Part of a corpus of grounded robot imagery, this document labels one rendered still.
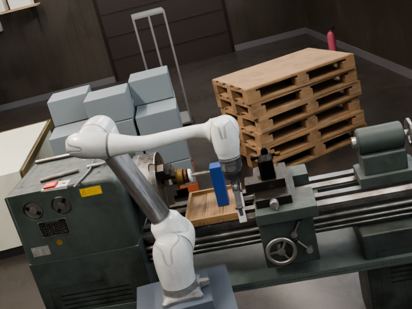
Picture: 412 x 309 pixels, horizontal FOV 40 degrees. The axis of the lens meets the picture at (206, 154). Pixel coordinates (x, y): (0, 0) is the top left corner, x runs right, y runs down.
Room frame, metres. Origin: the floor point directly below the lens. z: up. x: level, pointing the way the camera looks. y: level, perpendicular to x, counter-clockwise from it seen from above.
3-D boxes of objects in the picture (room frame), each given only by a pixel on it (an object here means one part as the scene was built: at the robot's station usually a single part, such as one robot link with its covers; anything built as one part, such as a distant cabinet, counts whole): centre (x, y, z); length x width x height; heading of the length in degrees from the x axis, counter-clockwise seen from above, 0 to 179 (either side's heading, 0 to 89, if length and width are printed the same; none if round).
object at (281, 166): (2.72, -0.30, 0.95); 0.43 x 0.18 x 0.04; 172
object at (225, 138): (2.16, -0.09, 1.45); 0.13 x 0.11 x 0.16; 172
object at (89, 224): (2.85, 0.71, 1.06); 0.59 x 0.48 x 0.39; 82
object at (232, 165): (2.15, -0.09, 1.34); 0.09 x 0.09 x 0.06
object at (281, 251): (2.49, -0.30, 0.73); 0.27 x 0.12 x 0.27; 82
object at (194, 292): (2.16, 0.23, 0.83); 0.22 x 0.18 x 0.06; 92
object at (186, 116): (7.42, 0.29, 0.78); 0.57 x 0.46 x 1.55; 1
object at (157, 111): (5.31, 0.75, 0.58); 1.20 x 0.77 x 1.15; 91
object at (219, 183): (2.77, -0.03, 1.00); 0.08 x 0.06 x 0.23; 172
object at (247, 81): (5.56, -0.94, 0.44); 1.25 x 0.86 x 0.89; 110
